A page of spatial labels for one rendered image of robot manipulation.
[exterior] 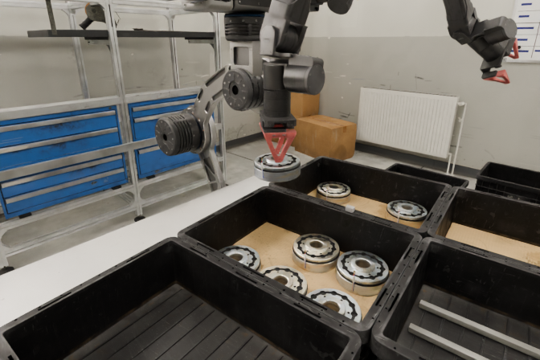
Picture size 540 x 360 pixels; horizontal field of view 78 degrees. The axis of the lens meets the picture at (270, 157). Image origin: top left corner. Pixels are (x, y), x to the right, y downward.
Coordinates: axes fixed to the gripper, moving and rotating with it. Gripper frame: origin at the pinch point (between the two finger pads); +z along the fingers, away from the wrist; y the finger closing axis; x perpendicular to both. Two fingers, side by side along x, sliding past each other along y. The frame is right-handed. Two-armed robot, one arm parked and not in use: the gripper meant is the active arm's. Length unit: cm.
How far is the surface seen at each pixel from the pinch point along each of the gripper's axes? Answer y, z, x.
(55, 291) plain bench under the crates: 5, 35, 55
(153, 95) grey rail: 178, 14, 62
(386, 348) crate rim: -39.7, 12.2, -7.9
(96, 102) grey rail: 153, 14, 92
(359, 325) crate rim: -36.2, 12.0, -5.8
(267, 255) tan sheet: -5.4, 22.2, 3.0
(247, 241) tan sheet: 0.6, 22.2, 7.0
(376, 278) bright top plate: -19.8, 18.9, -16.4
